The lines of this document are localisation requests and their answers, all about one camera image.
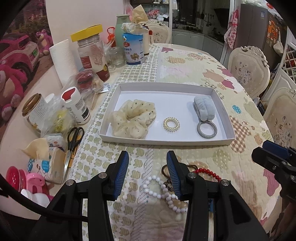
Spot yellow lid clear jar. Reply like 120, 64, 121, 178
70, 25, 110, 82

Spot white bottle red cap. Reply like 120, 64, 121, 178
61, 87, 90, 125

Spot light blue fluffy scrunchie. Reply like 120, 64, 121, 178
193, 96, 215, 121

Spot white paper towel roll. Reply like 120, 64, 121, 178
49, 39, 79, 87

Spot gold lid tin can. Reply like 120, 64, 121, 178
22, 93, 49, 136

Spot pink plastic toy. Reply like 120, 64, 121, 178
6, 166, 53, 207

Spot white shallow tray box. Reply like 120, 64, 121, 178
99, 82, 235, 146

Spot cream dotted scrunchie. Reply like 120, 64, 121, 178
109, 99, 157, 139

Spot patchwork quilted tablecloth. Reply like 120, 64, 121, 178
70, 45, 281, 240

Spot small clear glass jar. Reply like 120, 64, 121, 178
109, 47, 125, 68

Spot middle ornate cream chair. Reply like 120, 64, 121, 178
228, 46, 270, 99

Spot gold spiral hair tie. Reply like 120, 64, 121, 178
162, 116, 181, 133

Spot blue camel milk powder can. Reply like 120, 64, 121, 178
122, 33, 145, 65

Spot black handled scissors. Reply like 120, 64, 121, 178
62, 127, 84, 182

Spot white bead necklace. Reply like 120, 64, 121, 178
142, 175, 188, 214

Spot plastic bag with red item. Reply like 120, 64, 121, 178
68, 70, 104, 98

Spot cream cylinder red lid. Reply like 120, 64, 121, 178
143, 29, 149, 56

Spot blue hair claw clip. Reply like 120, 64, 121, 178
208, 198, 214, 213

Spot tissue pack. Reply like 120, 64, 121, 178
21, 133, 67, 184

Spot far ornate cream chair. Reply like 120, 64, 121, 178
147, 21, 171, 44

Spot green vase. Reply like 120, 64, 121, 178
115, 15, 130, 49

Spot brown hair tie pink charm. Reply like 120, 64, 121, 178
161, 165, 198, 183

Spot ornate cream chair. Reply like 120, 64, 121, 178
147, 21, 171, 44
262, 87, 296, 149
228, 46, 270, 99

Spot red bead bracelet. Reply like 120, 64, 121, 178
193, 168, 223, 183

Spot white lattice shelf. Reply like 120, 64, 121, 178
282, 45, 296, 82

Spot near ornate cream chair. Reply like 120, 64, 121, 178
262, 87, 296, 149

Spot grey spiral hair tie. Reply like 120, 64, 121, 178
197, 120, 218, 139

